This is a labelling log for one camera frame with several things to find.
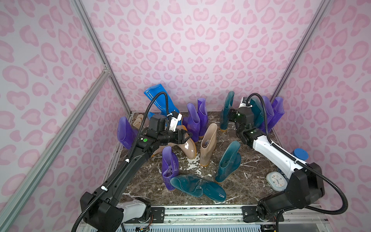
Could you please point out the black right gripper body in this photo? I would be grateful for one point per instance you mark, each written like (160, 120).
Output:
(235, 115)

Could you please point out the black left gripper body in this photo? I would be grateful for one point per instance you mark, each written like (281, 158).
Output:
(178, 136)

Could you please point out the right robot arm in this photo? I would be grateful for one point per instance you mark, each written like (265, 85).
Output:
(304, 187)

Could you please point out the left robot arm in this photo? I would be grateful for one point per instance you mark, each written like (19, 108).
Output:
(99, 209)

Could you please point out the beige rain boot lying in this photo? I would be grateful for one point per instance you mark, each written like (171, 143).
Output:
(188, 148)

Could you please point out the beige rain boot upright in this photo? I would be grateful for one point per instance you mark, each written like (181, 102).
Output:
(208, 145)

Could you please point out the dark green rain boot lying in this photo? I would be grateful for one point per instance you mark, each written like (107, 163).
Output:
(197, 187)

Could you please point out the white alarm clock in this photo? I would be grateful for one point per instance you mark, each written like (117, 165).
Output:
(276, 181)

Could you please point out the aluminium diagonal beam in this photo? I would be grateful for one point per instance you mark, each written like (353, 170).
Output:
(19, 199)

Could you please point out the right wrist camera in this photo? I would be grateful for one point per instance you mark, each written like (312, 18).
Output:
(244, 102)

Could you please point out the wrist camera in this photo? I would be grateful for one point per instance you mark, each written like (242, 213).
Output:
(244, 102)
(175, 118)

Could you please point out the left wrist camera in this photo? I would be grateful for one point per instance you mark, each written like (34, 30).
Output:
(175, 118)

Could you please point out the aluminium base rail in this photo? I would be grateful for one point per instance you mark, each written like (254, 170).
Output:
(226, 218)

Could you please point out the aluminium corner post right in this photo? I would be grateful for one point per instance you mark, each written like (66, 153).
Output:
(320, 13)

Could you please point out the aluminium corner post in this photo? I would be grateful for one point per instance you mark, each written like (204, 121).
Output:
(86, 22)
(320, 13)

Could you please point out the aluminium corner post left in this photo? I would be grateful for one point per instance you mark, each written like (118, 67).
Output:
(86, 22)

